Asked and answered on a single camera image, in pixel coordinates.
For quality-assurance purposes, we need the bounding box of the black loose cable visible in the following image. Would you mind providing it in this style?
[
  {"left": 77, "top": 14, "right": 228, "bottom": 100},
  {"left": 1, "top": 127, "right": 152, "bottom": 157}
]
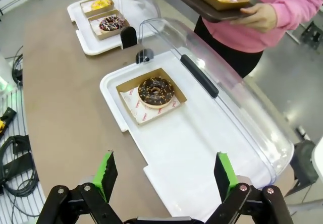
[{"left": 11, "top": 46, "right": 25, "bottom": 83}]

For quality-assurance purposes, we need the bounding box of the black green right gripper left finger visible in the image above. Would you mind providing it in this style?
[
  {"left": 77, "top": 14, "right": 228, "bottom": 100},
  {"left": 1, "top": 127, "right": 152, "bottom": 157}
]
[{"left": 37, "top": 150, "right": 119, "bottom": 224}]

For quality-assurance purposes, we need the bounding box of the white display tray with two donuts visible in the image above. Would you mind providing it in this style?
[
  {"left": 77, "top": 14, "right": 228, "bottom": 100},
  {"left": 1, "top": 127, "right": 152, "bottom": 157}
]
[{"left": 67, "top": 0, "right": 157, "bottom": 56}]

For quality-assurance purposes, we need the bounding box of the dark brown serving tray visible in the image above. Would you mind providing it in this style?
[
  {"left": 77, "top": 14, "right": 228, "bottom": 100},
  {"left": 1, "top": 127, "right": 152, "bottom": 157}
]
[{"left": 156, "top": 0, "right": 255, "bottom": 23}]

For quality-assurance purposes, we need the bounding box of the black arched lid hinge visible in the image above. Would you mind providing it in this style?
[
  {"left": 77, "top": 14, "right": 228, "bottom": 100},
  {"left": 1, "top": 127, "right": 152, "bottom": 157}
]
[
  {"left": 120, "top": 26, "right": 138, "bottom": 50},
  {"left": 135, "top": 48, "right": 154, "bottom": 65}
]

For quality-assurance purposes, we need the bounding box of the black dome lid handle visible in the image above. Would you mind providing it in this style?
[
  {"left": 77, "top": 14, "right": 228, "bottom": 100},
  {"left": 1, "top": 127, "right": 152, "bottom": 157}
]
[{"left": 180, "top": 54, "right": 219, "bottom": 98}]

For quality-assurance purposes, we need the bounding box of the yellow black tool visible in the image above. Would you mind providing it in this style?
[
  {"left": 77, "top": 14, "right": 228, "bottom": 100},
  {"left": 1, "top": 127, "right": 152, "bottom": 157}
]
[{"left": 0, "top": 106, "right": 17, "bottom": 136}]

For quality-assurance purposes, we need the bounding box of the white display tray with one donut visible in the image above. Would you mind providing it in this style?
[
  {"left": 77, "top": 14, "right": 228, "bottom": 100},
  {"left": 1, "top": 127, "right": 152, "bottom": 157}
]
[{"left": 99, "top": 50, "right": 295, "bottom": 222}]

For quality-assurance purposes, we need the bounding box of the clear plastic dome lid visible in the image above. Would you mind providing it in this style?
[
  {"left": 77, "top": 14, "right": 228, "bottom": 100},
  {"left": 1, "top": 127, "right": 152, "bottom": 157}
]
[
  {"left": 138, "top": 17, "right": 295, "bottom": 186},
  {"left": 90, "top": 0, "right": 164, "bottom": 40}
]

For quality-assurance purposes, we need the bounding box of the chocolate donut with nut crumbs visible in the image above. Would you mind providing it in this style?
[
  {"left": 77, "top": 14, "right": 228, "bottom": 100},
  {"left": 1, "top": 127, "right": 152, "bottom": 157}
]
[{"left": 138, "top": 76, "right": 175, "bottom": 108}]

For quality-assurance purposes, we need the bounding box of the black coiled cable bundle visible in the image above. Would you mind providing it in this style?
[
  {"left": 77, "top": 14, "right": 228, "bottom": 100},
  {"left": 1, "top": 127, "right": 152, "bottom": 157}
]
[{"left": 0, "top": 134, "right": 40, "bottom": 197}]

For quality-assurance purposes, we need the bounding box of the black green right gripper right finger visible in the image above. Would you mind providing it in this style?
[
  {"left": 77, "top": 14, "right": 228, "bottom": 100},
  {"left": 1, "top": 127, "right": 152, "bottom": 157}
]
[{"left": 205, "top": 152, "right": 288, "bottom": 224}]

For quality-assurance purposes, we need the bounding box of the chocolate donut with rainbow sprinkles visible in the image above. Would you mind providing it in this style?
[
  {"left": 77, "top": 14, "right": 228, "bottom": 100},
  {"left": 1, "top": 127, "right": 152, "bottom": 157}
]
[{"left": 99, "top": 16, "right": 121, "bottom": 32}]

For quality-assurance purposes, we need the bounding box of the yellow glazed sprinkle donut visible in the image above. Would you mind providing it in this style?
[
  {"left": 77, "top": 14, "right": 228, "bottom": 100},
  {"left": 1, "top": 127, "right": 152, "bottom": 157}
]
[{"left": 90, "top": 0, "right": 114, "bottom": 11}]

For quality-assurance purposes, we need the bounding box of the person's left hand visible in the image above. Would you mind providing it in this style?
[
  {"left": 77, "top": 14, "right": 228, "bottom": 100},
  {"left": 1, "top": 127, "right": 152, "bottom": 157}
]
[{"left": 229, "top": 3, "right": 278, "bottom": 34}]

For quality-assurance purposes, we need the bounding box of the black metal frame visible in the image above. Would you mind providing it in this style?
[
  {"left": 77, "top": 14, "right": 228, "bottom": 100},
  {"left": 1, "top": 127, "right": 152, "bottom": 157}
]
[{"left": 300, "top": 19, "right": 323, "bottom": 50}]

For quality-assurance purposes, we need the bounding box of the person's left forearm pink sleeve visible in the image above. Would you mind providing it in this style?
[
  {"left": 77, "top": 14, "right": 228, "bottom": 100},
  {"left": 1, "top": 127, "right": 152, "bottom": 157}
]
[{"left": 267, "top": 0, "right": 323, "bottom": 33}]

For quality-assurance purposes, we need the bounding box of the person in pink sweater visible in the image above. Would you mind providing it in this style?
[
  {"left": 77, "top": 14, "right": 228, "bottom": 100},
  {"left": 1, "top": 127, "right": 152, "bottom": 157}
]
[{"left": 193, "top": 0, "right": 323, "bottom": 80}]

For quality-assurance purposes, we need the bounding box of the black chair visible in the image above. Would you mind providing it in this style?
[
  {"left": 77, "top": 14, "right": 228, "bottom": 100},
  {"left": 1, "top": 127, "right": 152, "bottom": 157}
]
[{"left": 282, "top": 139, "right": 320, "bottom": 199}]

